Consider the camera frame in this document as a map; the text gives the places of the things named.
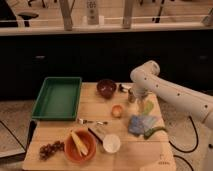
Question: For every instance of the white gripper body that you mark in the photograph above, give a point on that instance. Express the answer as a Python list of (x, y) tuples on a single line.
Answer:
[(141, 100)]

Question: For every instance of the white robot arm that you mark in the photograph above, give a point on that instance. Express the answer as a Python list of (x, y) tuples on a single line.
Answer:
[(145, 78)]

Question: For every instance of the metal measuring cup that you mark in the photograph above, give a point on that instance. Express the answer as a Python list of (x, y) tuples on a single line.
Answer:
[(131, 97)]

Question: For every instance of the green plastic cup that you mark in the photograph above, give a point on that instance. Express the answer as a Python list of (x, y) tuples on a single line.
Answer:
[(147, 108)]

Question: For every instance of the white paper cup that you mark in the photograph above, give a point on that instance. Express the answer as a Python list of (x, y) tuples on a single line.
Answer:
[(111, 143)]

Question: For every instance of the blue sponge cloth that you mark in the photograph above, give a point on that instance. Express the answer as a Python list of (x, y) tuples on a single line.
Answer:
[(139, 124)]

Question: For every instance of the green chili pepper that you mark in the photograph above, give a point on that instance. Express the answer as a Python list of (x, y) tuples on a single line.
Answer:
[(151, 131)]

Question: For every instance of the dark red bowl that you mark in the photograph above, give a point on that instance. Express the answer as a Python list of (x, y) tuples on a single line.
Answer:
[(106, 88)]

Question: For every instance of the silver fork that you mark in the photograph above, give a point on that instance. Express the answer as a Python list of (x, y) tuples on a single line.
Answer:
[(84, 121)]

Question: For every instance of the orange bowl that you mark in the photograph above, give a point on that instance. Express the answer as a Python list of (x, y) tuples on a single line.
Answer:
[(71, 151)]

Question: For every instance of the yellow corn cob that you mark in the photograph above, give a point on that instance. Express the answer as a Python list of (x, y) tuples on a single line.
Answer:
[(81, 147)]

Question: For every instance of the green plastic tray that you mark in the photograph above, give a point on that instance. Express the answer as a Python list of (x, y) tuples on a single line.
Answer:
[(58, 99)]

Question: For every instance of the bunch of dark grapes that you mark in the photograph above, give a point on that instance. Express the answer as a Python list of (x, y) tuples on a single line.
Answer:
[(48, 150)]

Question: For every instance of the black office chair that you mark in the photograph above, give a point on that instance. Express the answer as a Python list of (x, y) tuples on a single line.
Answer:
[(8, 18)]

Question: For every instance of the black handled knife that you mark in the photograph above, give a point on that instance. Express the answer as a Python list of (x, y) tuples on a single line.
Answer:
[(99, 138)]

